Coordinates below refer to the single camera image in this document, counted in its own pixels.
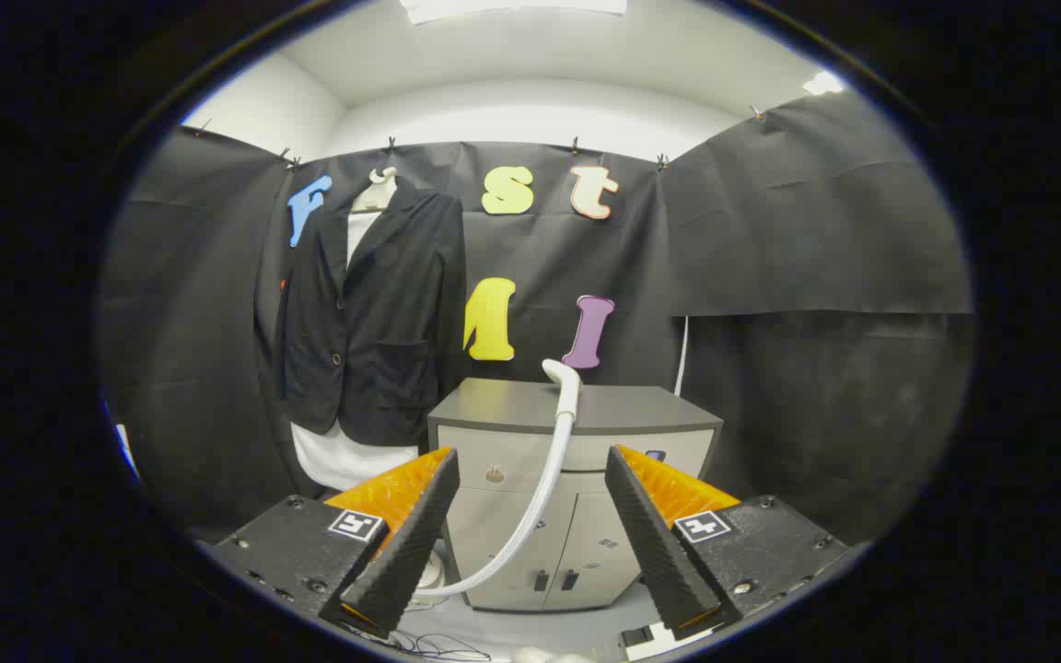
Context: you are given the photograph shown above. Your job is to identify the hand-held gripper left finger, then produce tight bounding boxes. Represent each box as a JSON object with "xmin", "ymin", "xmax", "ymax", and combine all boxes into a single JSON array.
[{"xmin": 204, "ymin": 448, "xmax": 461, "ymax": 639}]

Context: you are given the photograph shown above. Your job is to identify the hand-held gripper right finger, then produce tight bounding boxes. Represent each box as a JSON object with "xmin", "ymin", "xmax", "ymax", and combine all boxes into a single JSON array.
[{"xmin": 604, "ymin": 445, "xmax": 849, "ymax": 641}]

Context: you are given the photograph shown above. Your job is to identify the white shirt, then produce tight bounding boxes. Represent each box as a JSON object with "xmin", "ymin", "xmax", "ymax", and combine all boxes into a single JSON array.
[{"xmin": 291, "ymin": 210, "xmax": 421, "ymax": 493}]

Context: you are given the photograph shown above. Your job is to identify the white garment steamer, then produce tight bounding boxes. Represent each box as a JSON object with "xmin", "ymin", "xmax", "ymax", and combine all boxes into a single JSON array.
[{"xmin": 406, "ymin": 358, "xmax": 583, "ymax": 609}]

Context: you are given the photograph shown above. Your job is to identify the black blazer jacket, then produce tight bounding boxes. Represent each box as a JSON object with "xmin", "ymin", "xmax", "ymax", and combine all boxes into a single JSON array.
[{"xmin": 273, "ymin": 180, "xmax": 468, "ymax": 448}]

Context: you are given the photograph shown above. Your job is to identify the white clothes hanger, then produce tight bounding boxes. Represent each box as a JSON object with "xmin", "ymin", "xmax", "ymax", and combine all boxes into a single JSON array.
[{"xmin": 351, "ymin": 167, "xmax": 401, "ymax": 215}]

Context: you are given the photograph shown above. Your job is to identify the grey cabinet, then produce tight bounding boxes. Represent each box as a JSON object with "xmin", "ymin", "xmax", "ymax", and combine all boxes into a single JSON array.
[{"xmin": 427, "ymin": 377, "xmax": 725, "ymax": 613}]

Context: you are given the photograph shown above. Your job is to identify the black backdrop cloth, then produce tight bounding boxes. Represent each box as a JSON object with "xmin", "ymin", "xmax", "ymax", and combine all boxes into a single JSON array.
[{"xmin": 96, "ymin": 90, "xmax": 975, "ymax": 546}]

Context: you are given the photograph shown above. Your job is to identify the row of black clips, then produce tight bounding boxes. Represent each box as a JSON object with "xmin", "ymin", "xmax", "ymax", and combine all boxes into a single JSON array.
[{"xmin": 194, "ymin": 104, "xmax": 766, "ymax": 173}]

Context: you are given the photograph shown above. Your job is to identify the long ceiling light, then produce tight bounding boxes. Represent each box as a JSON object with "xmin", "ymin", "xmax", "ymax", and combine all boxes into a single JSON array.
[{"xmin": 400, "ymin": 0, "xmax": 629, "ymax": 26}]

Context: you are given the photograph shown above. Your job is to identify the black floor cables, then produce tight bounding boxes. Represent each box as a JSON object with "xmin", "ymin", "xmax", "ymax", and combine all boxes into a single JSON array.
[{"xmin": 337, "ymin": 619, "xmax": 495, "ymax": 663}]

